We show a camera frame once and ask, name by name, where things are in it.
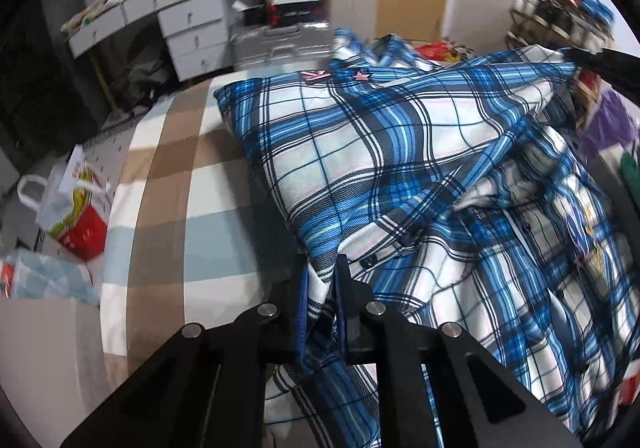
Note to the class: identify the green cloth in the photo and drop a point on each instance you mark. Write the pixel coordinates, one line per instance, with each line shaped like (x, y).
(631, 178)

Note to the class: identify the purple cloth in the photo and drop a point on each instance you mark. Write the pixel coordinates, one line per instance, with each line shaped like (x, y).
(612, 128)

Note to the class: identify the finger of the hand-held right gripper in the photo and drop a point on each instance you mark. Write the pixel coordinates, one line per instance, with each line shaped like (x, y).
(610, 65)

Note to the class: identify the checked bed sheet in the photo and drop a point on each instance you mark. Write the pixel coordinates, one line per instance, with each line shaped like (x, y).
(200, 208)

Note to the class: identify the metal storage rack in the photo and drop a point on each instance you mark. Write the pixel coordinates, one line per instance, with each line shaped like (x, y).
(555, 13)

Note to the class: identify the white drawer desk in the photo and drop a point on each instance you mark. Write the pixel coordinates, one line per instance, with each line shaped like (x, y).
(190, 23)

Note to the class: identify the white dotted floor mat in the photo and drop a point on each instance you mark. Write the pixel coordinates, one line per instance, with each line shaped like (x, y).
(107, 135)

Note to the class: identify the silver suitcase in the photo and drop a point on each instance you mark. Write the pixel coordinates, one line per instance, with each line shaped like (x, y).
(280, 45)

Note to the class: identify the pale blue checked bag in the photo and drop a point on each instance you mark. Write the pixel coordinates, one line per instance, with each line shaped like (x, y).
(45, 278)

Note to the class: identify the red plastic bag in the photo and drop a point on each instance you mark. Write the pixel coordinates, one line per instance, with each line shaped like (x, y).
(432, 50)

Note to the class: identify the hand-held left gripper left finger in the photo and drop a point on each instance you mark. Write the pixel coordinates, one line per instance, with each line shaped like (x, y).
(301, 313)

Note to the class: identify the black red shoe box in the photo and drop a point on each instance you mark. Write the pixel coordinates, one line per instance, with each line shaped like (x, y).
(295, 10)

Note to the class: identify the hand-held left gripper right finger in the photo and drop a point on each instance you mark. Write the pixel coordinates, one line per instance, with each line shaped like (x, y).
(342, 313)

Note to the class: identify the blue white plaid shirt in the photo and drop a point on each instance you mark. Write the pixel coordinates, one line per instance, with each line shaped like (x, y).
(375, 153)

